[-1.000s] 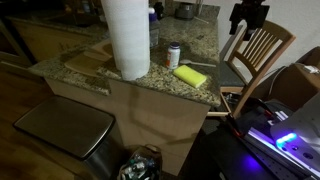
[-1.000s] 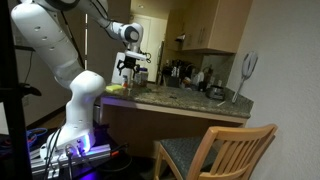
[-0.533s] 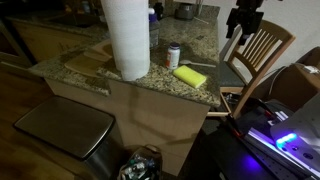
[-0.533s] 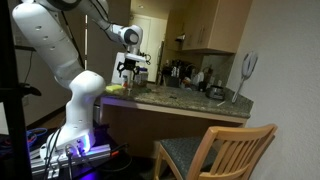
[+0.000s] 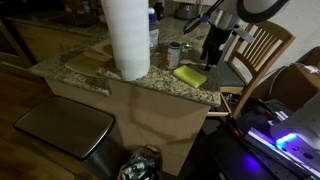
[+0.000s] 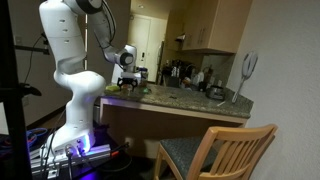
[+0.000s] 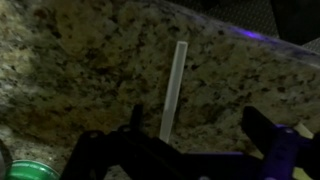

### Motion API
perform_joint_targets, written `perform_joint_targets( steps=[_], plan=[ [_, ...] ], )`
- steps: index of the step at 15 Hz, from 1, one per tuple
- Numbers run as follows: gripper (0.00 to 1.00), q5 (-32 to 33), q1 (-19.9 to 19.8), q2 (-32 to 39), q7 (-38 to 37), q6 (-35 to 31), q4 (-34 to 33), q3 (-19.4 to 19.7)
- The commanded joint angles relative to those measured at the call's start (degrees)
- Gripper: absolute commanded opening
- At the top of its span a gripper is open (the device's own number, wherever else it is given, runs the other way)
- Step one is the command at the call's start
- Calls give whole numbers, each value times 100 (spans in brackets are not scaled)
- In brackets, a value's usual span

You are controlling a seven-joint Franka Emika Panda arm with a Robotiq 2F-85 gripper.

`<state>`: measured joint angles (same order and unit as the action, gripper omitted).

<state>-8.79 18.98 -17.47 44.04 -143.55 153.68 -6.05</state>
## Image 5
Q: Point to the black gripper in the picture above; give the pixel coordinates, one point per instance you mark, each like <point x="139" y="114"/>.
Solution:
<point x="215" y="38"/>

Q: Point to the white plastic spoon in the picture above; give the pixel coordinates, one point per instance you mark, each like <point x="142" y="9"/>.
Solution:
<point x="191" y="62"/>

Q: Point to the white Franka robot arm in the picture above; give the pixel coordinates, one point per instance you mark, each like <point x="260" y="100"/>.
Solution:
<point x="300" y="123"/>

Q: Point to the yellow sponge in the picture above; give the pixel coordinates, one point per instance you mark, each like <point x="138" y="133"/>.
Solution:
<point x="189" y="76"/>

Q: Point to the small wooden cutting board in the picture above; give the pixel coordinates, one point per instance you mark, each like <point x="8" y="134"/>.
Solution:
<point x="100" y="51"/>

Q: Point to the large wooden cutting board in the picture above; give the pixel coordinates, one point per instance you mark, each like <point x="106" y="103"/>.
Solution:
<point x="83" y="66"/>

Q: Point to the white adapter on box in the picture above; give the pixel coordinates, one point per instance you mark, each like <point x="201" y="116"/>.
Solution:
<point x="311" y="69"/>

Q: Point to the clear jar with blue lid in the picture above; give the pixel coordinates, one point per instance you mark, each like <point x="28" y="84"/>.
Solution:
<point x="154" y="31"/>

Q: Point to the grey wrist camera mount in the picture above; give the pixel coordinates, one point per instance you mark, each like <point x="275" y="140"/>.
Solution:
<point x="228" y="20"/>

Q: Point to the beige counter cabinet base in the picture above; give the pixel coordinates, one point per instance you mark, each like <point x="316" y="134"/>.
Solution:
<point x="156" y="116"/>

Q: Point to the kitchen sink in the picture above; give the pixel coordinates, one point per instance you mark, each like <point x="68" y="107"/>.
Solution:
<point x="75" y="20"/>

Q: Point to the silver metal pot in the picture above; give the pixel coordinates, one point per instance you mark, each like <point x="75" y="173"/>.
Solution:
<point x="186" y="10"/>

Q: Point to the bag full of trash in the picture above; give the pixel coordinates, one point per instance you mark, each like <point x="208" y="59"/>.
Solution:
<point x="141" y="166"/>

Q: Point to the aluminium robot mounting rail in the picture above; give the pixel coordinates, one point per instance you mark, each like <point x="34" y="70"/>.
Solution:
<point x="263" y="146"/>

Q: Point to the small green item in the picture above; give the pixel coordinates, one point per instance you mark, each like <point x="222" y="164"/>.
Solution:
<point x="182" y="47"/>

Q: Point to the stainless steel trash can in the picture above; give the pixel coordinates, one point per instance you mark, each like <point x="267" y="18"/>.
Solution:
<point x="66" y="125"/>

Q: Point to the wooden lower kitchen cabinet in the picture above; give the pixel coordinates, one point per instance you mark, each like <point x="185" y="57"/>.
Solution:
<point x="43" y="41"/>

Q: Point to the wooden chair with dark seat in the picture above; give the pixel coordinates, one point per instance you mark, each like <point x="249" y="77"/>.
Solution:
<point x="266" y="50"/>

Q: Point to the brown cardboard box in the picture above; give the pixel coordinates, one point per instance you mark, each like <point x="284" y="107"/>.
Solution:
<point x="293" y="86"/>

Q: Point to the white paper towel roll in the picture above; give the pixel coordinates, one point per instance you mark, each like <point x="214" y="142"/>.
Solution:
<point x="128" y="36"/>

